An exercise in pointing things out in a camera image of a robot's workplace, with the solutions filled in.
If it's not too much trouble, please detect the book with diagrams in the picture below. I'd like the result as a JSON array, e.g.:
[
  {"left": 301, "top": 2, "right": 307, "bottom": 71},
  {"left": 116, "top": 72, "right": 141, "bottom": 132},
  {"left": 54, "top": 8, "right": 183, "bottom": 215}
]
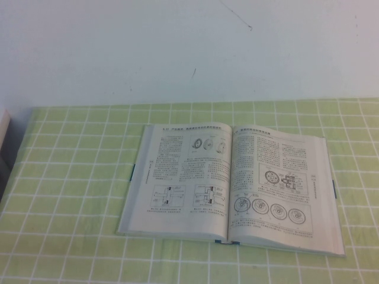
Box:
[{"left": 115, "top": 122, "right": 348, "bottom": 257}]

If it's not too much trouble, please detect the green white checked tablecloth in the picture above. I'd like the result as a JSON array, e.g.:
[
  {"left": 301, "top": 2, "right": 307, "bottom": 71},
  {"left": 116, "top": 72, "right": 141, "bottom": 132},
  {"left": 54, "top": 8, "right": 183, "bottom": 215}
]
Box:
[{"left": 0, "top": 97, "right": 379, "bottom": 284}]

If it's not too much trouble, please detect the white panel edge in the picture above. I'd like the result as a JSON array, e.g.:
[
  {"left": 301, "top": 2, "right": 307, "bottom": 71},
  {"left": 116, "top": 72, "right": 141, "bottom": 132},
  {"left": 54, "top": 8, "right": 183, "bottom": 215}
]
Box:
[{"left": 0, "top": 108, "right": 13, "bottom": 154}]

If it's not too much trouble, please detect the dark grey object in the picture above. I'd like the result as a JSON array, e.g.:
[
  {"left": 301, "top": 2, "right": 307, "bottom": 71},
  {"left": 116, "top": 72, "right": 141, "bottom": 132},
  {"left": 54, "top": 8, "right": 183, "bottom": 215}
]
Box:
[{"left": 0, "top": 147, "right": 14, "bottom": 205}]

